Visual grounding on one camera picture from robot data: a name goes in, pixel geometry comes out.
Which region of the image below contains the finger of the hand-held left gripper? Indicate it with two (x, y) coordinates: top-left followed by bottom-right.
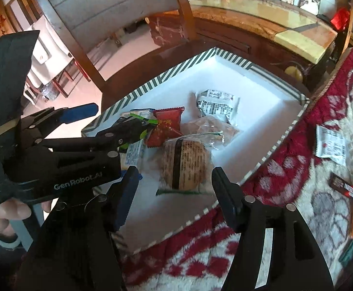
(41, 118), (159, 159)
(22, 103), (99, 131)

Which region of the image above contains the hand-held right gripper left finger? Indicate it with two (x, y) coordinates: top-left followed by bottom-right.
(16, 166), (140, 291)

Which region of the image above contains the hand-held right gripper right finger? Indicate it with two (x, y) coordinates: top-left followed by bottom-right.
(211, 167), (335, 291)

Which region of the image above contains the long white biscuit packet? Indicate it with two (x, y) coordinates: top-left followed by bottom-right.
(119, 108), (156, 173)

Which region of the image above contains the green grey snack packet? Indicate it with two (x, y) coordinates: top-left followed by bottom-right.
(117, 112), (159, 153)

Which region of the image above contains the red flower snack packet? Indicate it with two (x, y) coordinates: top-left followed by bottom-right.
(145, 106), (185, 148)

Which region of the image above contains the clear round cake packet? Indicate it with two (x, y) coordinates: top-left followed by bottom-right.
(156, 136), (214, 196)

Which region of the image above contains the clear zip bag of nuts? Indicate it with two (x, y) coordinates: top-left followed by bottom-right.
(180, 114), (241, 150)

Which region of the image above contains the white black-print snack packet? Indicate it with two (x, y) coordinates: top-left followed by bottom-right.
(194, 89), (241, 127)

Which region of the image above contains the white red snack packet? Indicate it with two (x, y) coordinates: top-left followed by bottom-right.
(315, 124), (347, 166)

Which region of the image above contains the brown chocolate bar wrapper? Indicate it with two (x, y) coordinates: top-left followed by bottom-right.
(329, 172), (353, 213)

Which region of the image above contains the green white striped box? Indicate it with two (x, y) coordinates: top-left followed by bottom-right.
(81, 47), (312, 253)

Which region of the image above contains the dark green snack packet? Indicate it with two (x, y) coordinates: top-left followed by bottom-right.
(338, 239), (353, 265)

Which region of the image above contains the person's left hand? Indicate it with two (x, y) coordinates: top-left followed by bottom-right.
(0, 202), (32, 237)

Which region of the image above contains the white chair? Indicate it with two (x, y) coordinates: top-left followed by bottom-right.
(24, 15), (74, 99)

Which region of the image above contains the red white floral blanket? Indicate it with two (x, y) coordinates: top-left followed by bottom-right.
(119, 47), (353, 291)

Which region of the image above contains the wooden chair with grey back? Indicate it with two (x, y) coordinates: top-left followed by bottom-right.
(22, 0), (199, 104)

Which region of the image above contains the brown taped box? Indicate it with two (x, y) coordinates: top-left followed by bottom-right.
(148, 15), (191, 49)

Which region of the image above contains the yellow round pot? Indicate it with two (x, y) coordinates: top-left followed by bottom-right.
(285, 65), (305, 83)

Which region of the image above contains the marble top wooden counter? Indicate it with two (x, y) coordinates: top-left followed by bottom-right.
(148, 0), (338, 65)

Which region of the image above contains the red gift bag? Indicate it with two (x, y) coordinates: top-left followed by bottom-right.
(330, 7), (351, 31)

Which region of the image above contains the large wedding photo frame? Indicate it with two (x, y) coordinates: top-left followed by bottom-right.
(299, 0), (322, 16)

